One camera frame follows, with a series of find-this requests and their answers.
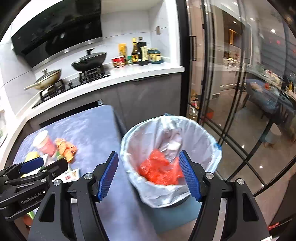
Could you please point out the red plastic bag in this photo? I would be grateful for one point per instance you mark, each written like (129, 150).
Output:
(159, 170)

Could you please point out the blue grey table cloth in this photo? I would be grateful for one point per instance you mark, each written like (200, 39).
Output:
(96, 133)

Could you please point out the black framed glass door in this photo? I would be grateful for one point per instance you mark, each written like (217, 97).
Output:
(240, 65)

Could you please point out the small green lidded jar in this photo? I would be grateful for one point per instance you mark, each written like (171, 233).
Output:
(129, 60)

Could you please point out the soy sauce bottle yellow cap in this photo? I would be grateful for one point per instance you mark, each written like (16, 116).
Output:
(134, 51)

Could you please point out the white paper scraps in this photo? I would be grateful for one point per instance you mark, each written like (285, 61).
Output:
(69, 176)

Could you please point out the yellow packet on counter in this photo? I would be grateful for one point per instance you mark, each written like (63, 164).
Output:
(122, 49)

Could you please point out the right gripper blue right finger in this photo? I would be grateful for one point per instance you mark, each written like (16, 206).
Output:
(193, 174)

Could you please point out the black gas stove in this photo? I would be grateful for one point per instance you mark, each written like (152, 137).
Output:
(64, 85)

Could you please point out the yellow item on table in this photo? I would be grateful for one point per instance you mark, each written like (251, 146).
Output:
(31, 156)

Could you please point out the black wok with lid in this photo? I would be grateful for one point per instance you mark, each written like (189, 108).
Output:
(89, 61)

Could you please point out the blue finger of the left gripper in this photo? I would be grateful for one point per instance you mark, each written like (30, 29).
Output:
(55, 169)
(31, 165)

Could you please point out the large dark sauce bottle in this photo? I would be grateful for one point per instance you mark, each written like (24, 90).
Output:
(143, 58)

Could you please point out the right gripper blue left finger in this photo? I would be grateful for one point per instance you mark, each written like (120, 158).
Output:
(104, 174)

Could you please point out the orange snack wrapper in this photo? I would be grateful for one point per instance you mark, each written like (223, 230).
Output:
(65, 149)

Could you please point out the grey kitchen cabinet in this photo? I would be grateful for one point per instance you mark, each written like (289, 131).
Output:
(133, 101)

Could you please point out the red noodle bowl on counter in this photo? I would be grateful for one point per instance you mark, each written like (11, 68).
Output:
(118, 62)

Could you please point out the black range hood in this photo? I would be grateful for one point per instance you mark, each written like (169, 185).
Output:
(59, 27)

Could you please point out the teal spice jar set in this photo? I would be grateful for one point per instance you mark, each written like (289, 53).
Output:
(154, 56)

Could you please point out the white lined trash bin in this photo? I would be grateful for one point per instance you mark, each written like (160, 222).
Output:
(169, 134)

